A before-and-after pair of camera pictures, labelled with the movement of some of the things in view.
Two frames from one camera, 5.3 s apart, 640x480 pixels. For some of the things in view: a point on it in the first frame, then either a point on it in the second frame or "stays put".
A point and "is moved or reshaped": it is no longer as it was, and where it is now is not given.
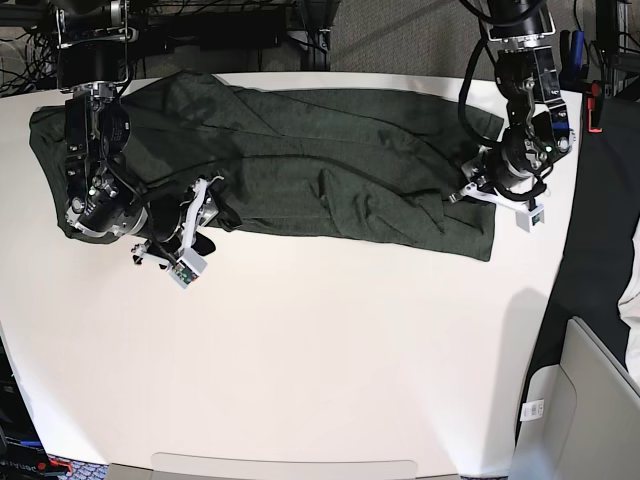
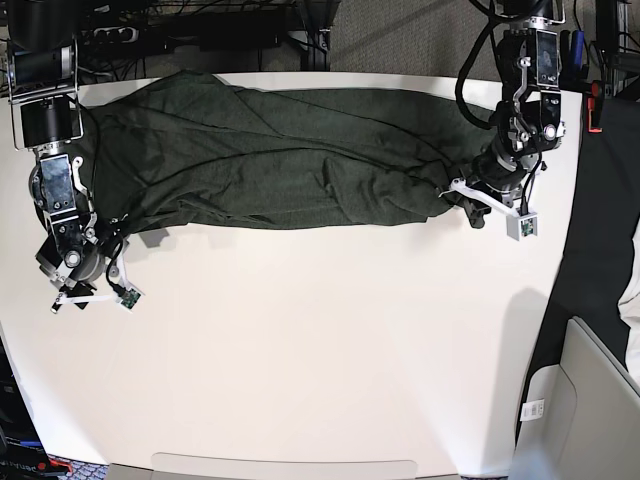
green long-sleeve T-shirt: x=343 y=165 is moved or reshaped
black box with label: x=22 y=454 stays put
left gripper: x=176 y=217 to x=89 y=264
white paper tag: x=532 y=410 stays put
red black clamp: x=594 y=105 stays put
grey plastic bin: x=591 y=424 stays put
